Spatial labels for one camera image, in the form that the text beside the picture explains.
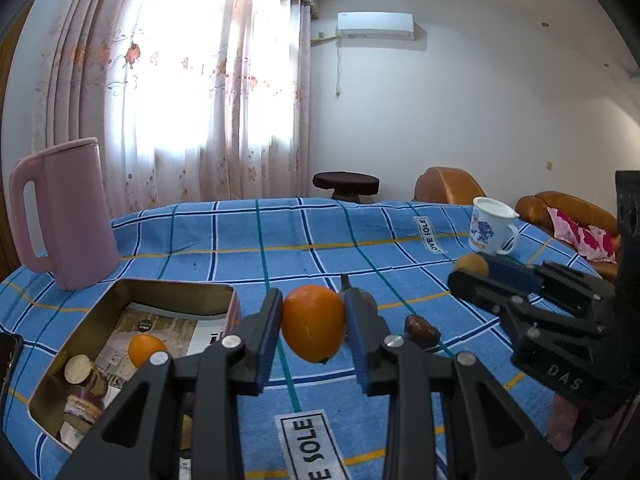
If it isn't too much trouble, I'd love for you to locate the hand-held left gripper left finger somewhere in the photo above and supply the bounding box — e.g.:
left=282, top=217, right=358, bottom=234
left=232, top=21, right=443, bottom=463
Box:
left=55, top=287, right=285, bottom=480

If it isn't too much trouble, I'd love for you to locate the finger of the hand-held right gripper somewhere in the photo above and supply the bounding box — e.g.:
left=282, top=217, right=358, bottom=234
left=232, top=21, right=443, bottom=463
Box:
left=447, top=270, right=608, bottom=336
left=487, top=255, right=616, bottom=313

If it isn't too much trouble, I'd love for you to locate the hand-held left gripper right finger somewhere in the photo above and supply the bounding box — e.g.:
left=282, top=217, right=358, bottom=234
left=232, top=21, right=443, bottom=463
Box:
left=343, top=287, right=561, bottom=480

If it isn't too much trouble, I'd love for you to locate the orange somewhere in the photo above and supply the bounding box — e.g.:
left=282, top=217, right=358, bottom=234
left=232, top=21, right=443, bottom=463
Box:
left=281, top=285, right=347, bottom=365
left=128, top=335, right=169, bottom=371

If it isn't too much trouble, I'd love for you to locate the pink metal tin box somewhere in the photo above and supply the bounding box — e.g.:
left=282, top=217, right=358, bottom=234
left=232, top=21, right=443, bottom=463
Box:
left=27, top=279, right=242, bottom=461

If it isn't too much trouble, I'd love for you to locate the small cut root piece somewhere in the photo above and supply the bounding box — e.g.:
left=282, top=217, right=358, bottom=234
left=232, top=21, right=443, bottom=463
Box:
left=64, top=354, right=108, bottom=396

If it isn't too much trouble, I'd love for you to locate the person's right hand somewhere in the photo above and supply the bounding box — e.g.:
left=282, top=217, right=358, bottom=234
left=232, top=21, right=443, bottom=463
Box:
left=546, top=392, right=586, bottom=456

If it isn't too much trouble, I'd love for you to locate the purple round fruit with stem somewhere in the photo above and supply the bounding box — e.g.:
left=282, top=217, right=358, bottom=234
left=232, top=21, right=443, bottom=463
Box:
left=340, top=273, right=379, bottom=321

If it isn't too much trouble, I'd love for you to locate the white mug with blue flowers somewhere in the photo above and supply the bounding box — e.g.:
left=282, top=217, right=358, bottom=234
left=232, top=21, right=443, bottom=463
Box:
left=467, top=197, right=521, bottom=257

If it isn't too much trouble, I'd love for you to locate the brown date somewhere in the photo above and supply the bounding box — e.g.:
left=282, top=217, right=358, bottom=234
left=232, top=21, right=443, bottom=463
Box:
left=404, top=315, right=442, bottom=347

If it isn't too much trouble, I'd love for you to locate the pink floral pillow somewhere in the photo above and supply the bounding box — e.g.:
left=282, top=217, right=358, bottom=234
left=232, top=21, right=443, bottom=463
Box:
left=546, top=206, right=617, bottom=263

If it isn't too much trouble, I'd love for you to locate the brown leather sofa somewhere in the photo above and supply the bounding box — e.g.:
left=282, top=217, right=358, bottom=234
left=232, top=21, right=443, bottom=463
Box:
left=515, top=191, right=623, bottom=281

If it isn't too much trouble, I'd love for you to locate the blue plaid tablecloth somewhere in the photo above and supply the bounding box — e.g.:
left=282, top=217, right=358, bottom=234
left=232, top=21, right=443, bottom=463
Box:
left=0, top=197, right=608, bottom=480

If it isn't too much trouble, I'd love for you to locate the printed paper leaflet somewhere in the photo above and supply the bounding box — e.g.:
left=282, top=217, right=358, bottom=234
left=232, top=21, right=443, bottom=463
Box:
left=92, top=302, right=226, bottom=396

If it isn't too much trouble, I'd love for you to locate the brown leather armchair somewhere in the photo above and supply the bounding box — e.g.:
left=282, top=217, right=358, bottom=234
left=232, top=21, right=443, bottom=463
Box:
left=414, top=166, right=488, bottom=206

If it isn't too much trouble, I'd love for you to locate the dark round wooden stool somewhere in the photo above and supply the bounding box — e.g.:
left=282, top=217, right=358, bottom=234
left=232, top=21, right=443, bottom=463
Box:
left=312, top=171, right=380, bottom=205

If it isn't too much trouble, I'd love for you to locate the pink electric kettle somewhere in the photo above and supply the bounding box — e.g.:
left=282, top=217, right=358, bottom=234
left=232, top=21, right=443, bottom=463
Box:
left=9, top=137, right=121, bottom=291

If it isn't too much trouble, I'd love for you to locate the sheer floral curtain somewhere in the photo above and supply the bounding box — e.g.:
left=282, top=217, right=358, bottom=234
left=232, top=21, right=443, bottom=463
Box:
left=30, top=0, right=321, bottom=211

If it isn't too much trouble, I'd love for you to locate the black smartphone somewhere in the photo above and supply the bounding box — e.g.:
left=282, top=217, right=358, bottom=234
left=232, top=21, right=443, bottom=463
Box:
left=0, top=332, right=24, bottom=411

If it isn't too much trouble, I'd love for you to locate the white wall air conditioner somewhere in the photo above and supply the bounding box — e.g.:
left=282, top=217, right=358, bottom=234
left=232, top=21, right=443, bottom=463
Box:
left=336, top=11, right=416, bottom=41

